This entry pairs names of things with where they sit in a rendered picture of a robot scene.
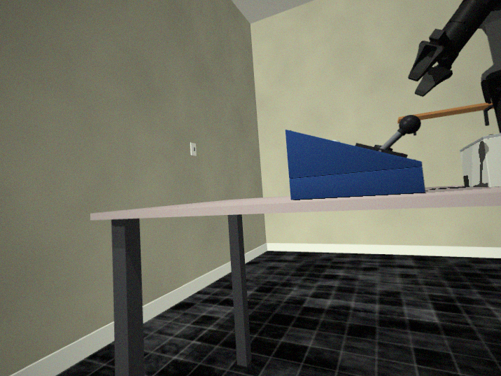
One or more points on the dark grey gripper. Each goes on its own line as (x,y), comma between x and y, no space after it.
(441,48)

